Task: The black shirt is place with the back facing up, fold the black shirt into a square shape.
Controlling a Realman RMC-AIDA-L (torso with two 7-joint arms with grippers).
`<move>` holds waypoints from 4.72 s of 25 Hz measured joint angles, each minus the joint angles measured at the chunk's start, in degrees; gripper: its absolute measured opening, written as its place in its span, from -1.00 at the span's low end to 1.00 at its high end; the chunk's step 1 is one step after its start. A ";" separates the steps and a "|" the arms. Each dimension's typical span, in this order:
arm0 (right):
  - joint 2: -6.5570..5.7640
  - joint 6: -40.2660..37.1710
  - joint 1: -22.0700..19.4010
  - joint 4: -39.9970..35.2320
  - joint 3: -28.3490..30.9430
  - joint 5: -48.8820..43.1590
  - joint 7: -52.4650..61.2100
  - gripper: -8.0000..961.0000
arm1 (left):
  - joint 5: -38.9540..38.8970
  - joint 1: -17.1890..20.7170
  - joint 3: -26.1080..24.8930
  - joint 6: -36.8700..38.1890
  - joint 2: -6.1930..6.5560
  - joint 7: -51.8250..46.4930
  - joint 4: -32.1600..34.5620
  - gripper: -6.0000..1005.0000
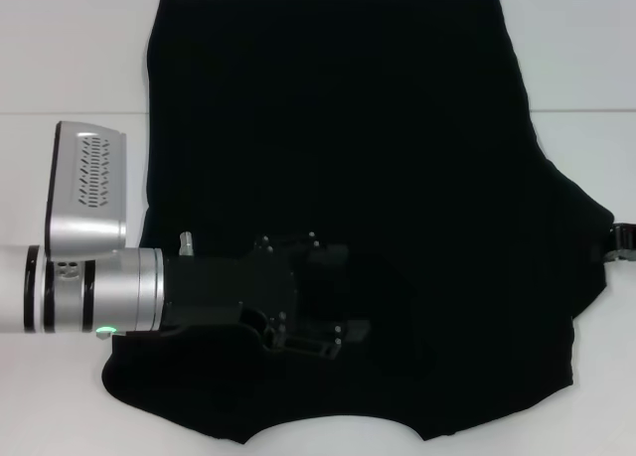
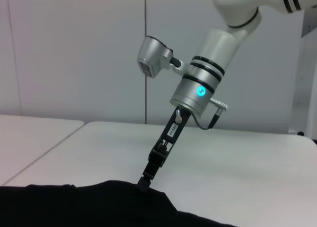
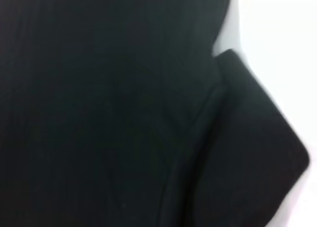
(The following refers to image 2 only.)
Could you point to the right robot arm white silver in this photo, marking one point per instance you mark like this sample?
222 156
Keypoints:
215 54

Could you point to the grey vertical column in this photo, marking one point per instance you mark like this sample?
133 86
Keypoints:
307 88

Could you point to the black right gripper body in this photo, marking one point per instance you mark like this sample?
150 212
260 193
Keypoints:
171 135

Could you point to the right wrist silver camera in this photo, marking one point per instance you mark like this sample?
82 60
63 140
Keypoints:
153 55

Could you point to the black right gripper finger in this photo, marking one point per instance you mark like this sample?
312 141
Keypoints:
148 175

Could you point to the black shirt with FREE print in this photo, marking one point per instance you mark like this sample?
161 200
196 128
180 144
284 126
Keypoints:
86 207

